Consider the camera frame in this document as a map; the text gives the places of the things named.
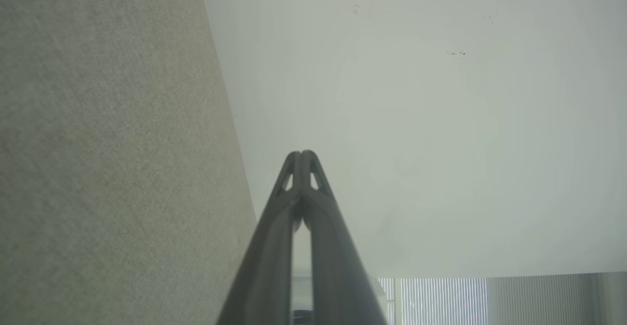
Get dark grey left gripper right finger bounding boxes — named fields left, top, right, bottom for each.
left=301, top=150, right=388, bottom=325

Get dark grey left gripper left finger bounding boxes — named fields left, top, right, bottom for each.
left=216, top=150, right=301, bottom=325

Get white vertical window blinds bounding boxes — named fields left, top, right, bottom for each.
left=377, top=272, right=627, bottom=325

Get grey fabric sofa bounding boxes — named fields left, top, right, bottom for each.
left=0, top=0, right=258, bottom=325

